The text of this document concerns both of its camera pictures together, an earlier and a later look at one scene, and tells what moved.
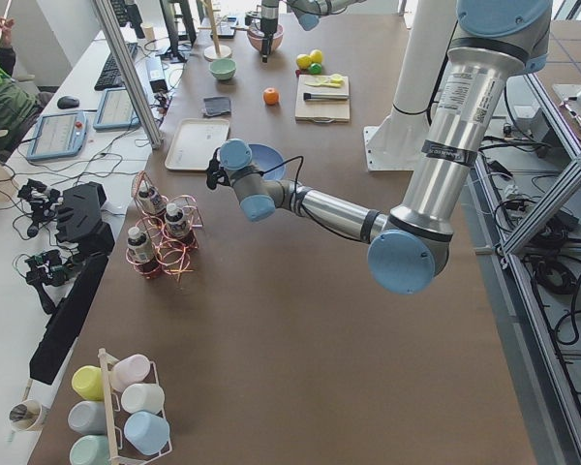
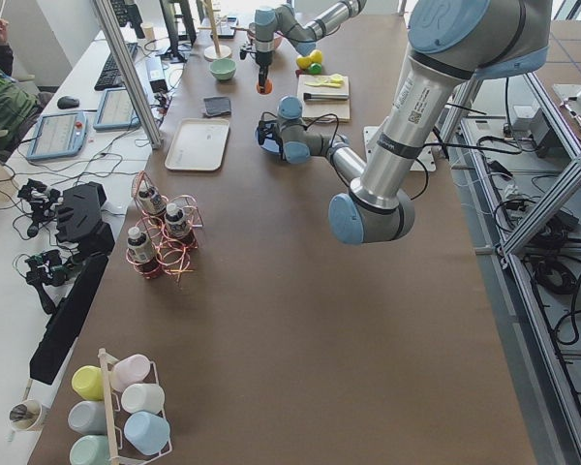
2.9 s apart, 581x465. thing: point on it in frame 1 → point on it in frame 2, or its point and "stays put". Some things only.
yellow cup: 88,383 stays put
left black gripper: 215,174 → 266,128
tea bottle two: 176,224 stays put
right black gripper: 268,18 → 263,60
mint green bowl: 223,68 stays put
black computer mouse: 68,103 stays put
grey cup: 88,418 stays put
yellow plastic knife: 325,82 stays put
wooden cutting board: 323,109 stays put
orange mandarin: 270,96 → 267,87
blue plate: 266,158 → 269,145
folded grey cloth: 216,106 stays put
